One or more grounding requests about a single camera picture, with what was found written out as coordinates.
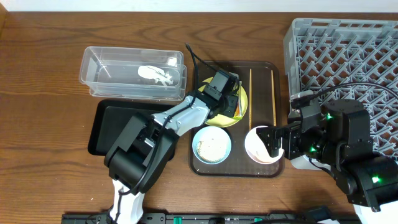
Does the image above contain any green yellow snack wrapper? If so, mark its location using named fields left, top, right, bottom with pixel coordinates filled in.
left=233, top=81, right=243, bottom=120

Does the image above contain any crumpled white tissue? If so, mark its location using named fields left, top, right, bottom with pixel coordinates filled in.
left=137, top=65, right=173, bottom=86

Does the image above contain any clear plastic bin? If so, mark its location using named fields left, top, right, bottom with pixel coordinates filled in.
left=80, top=46, right=187, bottom=101

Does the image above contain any black waste tray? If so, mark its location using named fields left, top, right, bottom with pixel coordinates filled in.
left=88, top=99, right=174, bottom=156

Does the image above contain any pile of rice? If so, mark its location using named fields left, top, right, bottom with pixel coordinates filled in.
left=196, top=138, right=227, bottom=163

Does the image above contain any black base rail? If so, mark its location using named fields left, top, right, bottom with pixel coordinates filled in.
left=60, top=212, right=364, bottom=224

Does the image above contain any grey dishwasher rack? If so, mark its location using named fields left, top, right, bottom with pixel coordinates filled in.
left=283, top=18, right=397, bottom=159

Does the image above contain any pink bowl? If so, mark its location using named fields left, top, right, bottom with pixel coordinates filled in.
left=244, top=125, right=285, bottom=165

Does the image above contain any blue bowl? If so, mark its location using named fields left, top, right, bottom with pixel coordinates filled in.
left=192, top=126, right=232, bottom=165

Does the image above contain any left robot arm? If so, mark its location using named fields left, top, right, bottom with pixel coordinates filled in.
left=104, top=83, right=241, bottom=223

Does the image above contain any brown serving tray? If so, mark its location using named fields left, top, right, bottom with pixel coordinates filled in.
left=189, top=60, right=284, bottom=178

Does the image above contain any wooden chopstick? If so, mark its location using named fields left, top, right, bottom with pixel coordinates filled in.
left=271, top=70, right=277, bottom=126
left=248, top=68, right=252, bottom=131

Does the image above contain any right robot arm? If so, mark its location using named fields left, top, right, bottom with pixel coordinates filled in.
left=256, top=96, right=397, bottom=223

